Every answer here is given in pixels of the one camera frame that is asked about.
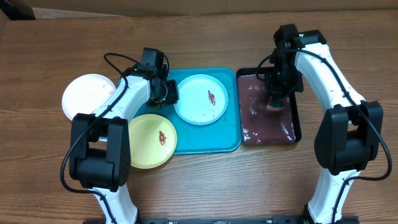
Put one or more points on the yellow plate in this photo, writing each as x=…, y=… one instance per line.
x=153, y=140

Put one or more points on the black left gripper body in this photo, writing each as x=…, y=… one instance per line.
x=168, y=94

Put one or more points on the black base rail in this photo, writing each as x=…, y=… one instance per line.
x=273, y=220

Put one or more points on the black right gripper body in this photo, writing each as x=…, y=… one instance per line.
x=288, y=81

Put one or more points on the cardboard panel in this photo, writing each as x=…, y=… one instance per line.
x=196, y=7

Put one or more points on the teal plastic tray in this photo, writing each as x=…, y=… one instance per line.
x=224, y=135

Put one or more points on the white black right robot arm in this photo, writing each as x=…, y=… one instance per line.
x=350, y=133

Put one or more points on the white plate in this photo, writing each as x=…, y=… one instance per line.
x=86, y=93

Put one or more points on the black tray with water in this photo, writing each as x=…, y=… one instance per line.
x=260, y=126

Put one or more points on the light blue plate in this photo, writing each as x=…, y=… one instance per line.
x=203, y=99

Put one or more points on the green sponge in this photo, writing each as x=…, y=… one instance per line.
x=274, y=104

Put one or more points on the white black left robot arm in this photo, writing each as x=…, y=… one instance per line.
x=99, y=155

